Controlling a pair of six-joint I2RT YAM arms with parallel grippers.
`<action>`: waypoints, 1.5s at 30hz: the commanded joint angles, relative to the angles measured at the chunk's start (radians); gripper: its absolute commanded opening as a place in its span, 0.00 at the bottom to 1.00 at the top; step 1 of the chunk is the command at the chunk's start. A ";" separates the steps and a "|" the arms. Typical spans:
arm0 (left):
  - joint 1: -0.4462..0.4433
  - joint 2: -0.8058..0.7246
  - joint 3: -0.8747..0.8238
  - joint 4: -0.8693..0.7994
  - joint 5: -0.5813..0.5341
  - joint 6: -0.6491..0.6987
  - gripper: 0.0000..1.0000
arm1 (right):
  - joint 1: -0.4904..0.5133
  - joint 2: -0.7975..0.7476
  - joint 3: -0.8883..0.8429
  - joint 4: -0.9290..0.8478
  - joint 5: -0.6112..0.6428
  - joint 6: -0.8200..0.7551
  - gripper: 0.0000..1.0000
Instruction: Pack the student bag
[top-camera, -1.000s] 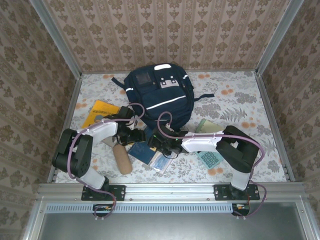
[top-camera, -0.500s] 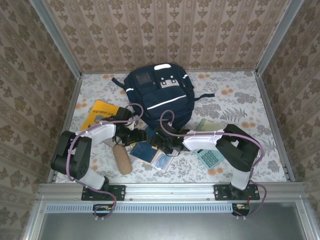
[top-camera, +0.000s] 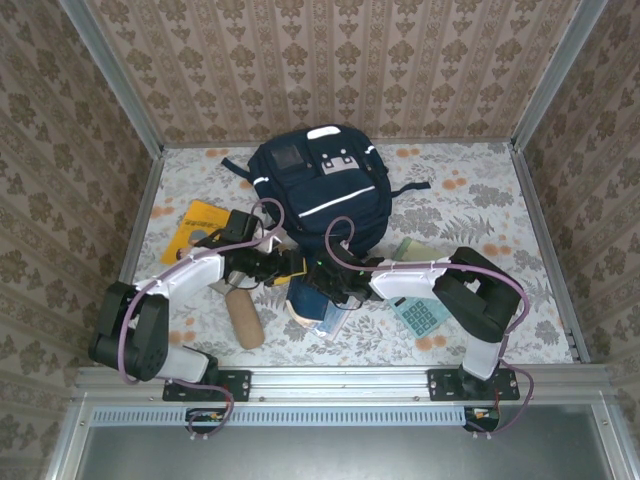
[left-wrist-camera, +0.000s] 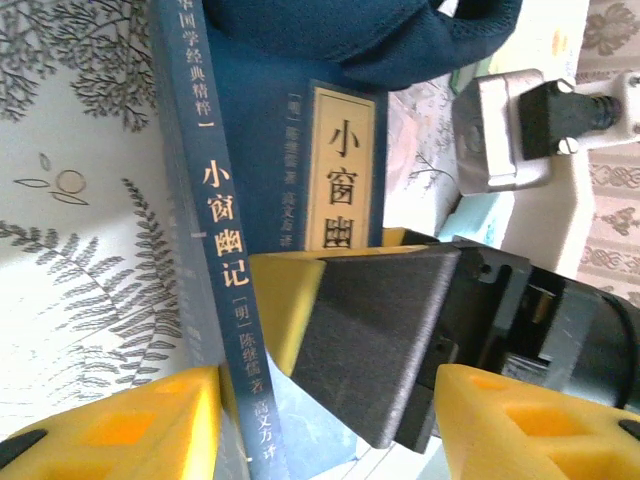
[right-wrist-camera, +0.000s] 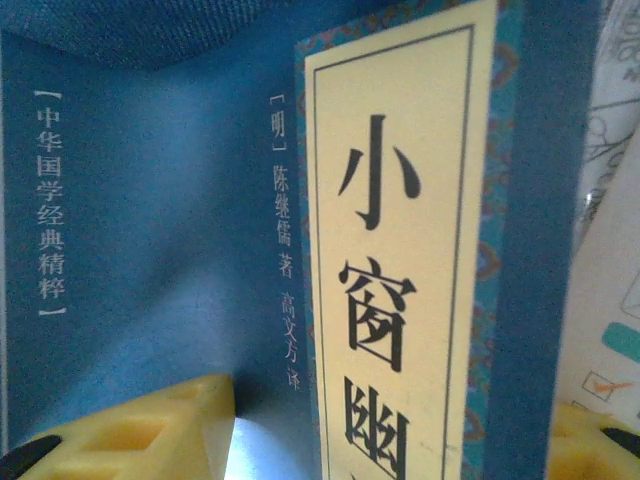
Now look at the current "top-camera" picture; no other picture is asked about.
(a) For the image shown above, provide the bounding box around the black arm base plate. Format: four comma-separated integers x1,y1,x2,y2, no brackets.
427,368,521,402
162,369,252,403

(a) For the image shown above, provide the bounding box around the aluminium frame post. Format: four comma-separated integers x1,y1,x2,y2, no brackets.
512,0,609,151
59,0,165,159

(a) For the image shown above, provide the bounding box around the grey metal panel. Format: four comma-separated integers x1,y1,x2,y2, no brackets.
74,424,616,480

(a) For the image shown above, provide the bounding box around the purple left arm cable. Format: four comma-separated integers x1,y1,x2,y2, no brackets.
117,198,286,442

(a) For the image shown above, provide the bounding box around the aluminium mounting rail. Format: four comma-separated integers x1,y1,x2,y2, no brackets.
74,364,612,404

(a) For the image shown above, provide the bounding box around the yellow book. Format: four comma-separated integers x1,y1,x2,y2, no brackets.
160,199,234,266

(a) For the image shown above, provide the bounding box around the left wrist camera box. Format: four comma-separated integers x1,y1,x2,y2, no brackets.
227,209,261,242

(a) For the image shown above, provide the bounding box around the brown pencil case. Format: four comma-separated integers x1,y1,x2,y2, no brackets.
223,288,265,350

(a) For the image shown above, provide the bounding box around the floral tablecloth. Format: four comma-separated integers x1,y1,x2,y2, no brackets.
109,142,576,369

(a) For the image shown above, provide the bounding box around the blue notebook with yellow label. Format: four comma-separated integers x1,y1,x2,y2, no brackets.
285,274,334,326

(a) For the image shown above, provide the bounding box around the teal calculator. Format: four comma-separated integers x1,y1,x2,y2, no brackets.
388,294,450,340

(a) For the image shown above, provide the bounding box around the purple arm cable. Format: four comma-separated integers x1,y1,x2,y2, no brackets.
117,198,286,442
324,215,535,442

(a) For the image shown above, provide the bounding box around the grey slotted cable duct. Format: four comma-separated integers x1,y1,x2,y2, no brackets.
89,405,474,427

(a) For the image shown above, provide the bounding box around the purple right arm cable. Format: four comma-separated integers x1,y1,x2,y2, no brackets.
324,215,535,442

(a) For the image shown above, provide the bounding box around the navy blue backpack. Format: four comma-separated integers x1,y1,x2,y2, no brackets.
221,123,431,259

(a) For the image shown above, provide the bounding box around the green book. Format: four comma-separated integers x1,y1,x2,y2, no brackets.
389,237,451,266

